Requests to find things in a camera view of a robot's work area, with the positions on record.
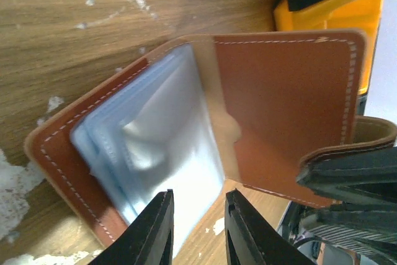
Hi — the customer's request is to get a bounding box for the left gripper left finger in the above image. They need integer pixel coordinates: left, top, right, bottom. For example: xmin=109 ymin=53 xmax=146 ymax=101
xmin=91 ymin=189 xmax=174 ymax=265

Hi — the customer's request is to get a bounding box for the brown leather card holder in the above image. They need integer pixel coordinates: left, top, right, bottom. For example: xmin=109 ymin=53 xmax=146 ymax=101
xmin=25 ymin=29 xmax=396 ymax=249

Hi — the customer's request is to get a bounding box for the yellow storage bin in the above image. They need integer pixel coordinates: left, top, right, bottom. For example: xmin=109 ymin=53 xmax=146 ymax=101
xmin=274 ymin=0 xmax=383 ymax=96

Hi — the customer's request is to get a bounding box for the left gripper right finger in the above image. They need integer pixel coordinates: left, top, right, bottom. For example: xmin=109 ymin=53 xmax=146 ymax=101
xmin=225 ymin=189 xmax=313 ymax=265

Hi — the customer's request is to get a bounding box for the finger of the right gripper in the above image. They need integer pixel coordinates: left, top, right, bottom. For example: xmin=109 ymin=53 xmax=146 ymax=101
xmin=300 ymin=184 xmax=396 ymax=256
xmin=296 ymin=147 xmax=396 ymax=197

